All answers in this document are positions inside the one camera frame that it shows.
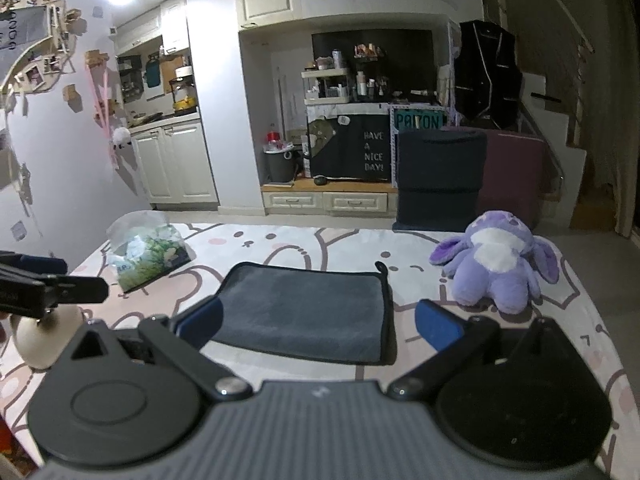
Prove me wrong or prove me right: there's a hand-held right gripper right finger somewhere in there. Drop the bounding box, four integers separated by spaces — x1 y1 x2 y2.
386 298 589 402

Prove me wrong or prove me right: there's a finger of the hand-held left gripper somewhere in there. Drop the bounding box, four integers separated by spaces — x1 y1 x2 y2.
0 251 69 276
0 266 109 320

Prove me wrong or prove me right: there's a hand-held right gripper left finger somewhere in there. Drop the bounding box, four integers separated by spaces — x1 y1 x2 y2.
62 294 254 403

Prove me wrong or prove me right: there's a grey towel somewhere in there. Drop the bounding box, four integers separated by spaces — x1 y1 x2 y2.
212 261 399 366

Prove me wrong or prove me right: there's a white egg-shaped ornament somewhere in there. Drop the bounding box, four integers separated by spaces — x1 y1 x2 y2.
14 304 84 371

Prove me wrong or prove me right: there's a clear bag with printed packet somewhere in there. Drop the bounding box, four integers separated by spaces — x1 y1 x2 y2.
106 209 194 294

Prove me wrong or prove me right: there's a purple plush toy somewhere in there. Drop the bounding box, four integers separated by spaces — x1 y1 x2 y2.
429 210 561 314

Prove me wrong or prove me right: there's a printed pink bed sheet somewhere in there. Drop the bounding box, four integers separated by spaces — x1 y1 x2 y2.
0 222 640 480

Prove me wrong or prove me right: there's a black folded cushion seat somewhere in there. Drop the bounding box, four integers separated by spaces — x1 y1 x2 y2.
394 128 489 234

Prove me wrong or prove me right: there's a white kitchen base cabinet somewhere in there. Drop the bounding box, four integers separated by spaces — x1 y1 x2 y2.
129 121 219 207

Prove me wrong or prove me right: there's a white drawer unit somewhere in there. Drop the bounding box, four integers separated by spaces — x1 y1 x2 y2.
261 189 399 217

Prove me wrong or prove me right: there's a maroon cushion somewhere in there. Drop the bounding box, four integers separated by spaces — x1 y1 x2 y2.
480 129 547 232

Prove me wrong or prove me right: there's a grey trash bin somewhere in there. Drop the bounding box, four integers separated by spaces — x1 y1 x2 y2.
263 147 301 184

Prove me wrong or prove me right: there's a black lettered cloth cover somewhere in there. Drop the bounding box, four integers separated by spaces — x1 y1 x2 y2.
306 112 391 181

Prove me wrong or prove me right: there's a teal lettered sign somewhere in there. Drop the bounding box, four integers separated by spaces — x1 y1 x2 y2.
394 109 446 134

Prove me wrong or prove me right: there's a yellow countertop appliance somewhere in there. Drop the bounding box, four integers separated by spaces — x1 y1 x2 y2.
171 76 199 112

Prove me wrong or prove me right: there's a black hanging jacket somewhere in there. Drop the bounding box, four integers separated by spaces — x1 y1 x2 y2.
451 19 524 129

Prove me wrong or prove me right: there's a white desktop organiser shelf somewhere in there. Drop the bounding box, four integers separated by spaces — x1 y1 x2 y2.
301 67 351 106

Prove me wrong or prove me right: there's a wall photo display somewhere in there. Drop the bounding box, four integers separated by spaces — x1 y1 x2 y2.
0 0 90 112

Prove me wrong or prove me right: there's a white kitchen wall cabinet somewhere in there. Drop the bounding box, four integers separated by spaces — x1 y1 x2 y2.
114 0 192 57

